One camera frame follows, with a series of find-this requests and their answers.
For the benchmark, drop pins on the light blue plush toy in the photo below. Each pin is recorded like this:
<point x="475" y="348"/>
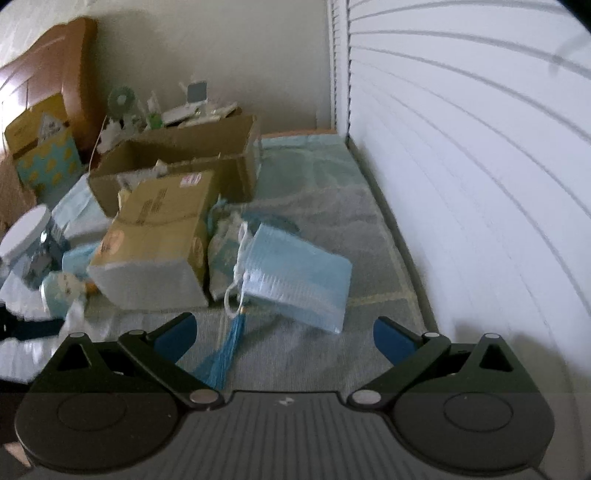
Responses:
<point x="62" y="288"/>

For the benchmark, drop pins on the green label bottle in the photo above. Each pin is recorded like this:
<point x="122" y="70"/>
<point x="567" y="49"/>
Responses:
<point x="154" y="115"/>

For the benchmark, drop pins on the white louvered closet door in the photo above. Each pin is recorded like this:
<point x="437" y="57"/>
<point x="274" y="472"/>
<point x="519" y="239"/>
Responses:
<point x="461" y="161"/>

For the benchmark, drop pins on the white stand-mounted device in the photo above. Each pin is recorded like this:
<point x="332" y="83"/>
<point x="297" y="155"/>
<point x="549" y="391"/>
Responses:
<point x="197" y="92"/>

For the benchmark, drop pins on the blue face mask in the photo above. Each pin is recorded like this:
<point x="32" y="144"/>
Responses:
<point x="78" y="259"/>

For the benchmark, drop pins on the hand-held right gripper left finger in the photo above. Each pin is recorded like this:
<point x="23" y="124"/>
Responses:
<point x="178" y="336"/>

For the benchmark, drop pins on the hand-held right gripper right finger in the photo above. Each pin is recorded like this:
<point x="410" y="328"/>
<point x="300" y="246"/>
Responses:
<point x="391" y="340"/>

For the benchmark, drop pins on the wooden headboard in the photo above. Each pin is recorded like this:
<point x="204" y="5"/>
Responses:
<point x="55" y="60"/>

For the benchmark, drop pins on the white-lid blue jar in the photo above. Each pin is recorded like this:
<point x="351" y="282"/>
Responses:
<point x="27" y="240"/>

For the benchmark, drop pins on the wooden bedside table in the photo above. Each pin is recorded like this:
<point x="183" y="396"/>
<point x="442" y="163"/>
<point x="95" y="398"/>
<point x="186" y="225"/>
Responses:
<point x="231" y="113"/>

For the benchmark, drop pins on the light blue towel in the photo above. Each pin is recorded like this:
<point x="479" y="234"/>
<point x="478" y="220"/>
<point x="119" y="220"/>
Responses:
<point x="76" y="207"/>

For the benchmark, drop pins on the white power strip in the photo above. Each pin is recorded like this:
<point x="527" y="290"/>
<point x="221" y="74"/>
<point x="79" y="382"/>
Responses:
<point x="111" y="134"/>

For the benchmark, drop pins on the brown patterned pillow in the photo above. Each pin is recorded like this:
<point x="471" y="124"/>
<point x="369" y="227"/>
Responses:
<point x="14" y="198"/>

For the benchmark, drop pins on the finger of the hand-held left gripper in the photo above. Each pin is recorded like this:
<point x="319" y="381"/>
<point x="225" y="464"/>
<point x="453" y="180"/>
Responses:
<point x="32" y="328"/>

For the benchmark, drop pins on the cardboard box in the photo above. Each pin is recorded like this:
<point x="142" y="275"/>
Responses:
<point x="212" y="152"/>

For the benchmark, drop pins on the flat white box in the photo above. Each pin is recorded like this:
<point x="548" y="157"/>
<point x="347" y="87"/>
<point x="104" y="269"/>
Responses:
<point x="194" y="113"/>

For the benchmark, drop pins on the yellow and blue packet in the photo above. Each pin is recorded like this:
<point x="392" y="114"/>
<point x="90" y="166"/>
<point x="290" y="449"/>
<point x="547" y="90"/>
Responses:
<point x="44" y="147"/>

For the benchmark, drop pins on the small white desk fan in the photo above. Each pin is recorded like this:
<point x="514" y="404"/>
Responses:
<point x="121" y="100"/>

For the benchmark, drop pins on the tan paper tissue pack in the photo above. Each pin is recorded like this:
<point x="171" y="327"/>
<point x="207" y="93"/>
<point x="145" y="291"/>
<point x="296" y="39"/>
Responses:
<point x="152" y="226"/>

